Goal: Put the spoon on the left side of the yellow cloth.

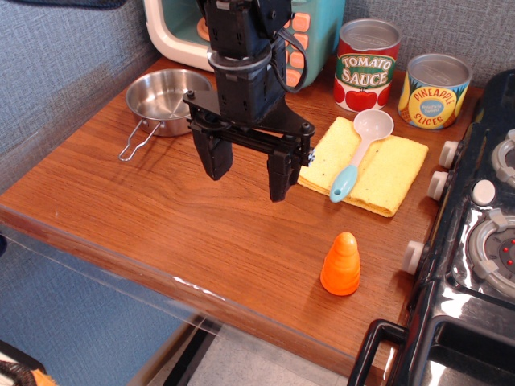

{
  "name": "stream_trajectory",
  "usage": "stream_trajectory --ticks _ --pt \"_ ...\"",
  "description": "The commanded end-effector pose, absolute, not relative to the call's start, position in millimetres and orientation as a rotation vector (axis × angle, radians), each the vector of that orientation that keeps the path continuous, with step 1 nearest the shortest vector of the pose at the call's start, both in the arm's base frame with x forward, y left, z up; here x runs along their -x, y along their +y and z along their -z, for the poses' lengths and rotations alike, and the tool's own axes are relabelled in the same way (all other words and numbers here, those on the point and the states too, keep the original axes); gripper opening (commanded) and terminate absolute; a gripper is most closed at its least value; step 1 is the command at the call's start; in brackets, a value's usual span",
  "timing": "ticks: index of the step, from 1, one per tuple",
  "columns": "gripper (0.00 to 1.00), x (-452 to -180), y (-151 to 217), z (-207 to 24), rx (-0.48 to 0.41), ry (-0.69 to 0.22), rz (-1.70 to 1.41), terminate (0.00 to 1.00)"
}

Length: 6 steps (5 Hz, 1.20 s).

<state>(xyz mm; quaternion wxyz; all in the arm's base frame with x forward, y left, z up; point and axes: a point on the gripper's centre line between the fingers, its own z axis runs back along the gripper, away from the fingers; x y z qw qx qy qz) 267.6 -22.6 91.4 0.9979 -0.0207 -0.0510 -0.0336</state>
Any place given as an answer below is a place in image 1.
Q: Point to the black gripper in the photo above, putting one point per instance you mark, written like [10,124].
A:
[248,108]

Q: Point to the grey spoon with blue handle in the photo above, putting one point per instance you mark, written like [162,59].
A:
[371,125]

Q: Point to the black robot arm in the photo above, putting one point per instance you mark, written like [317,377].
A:
[243,27]

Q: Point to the yellow folded cloth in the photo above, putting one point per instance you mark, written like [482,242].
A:
[385,174]

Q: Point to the small steel pan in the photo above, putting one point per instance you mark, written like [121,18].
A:
[156,100]

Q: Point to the orange toy carrot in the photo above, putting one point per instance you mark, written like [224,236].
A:
[341,271]

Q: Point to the teal toy microwave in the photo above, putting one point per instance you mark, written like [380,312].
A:
[179,32]

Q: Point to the tomato sauce can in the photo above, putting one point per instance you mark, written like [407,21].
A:
[365,63]

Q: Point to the pineapple slices can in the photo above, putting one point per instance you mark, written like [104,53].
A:
[434,89]

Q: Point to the black toy stove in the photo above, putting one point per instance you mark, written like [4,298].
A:
[460,329]

